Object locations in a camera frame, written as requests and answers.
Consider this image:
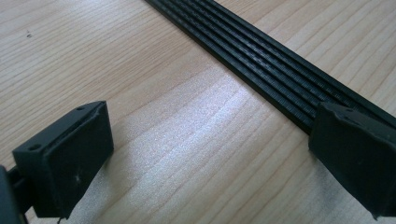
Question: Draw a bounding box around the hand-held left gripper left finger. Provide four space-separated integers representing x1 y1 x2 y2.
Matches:
11 100 115 220

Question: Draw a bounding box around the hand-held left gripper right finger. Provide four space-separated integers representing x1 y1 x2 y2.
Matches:
307 102 396 220

